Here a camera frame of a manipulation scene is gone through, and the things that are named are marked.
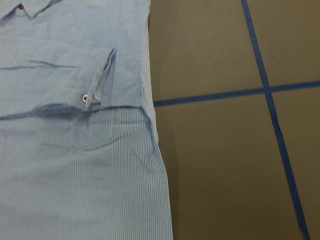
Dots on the light blue striped shirt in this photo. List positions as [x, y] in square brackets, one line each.
[79, 153]

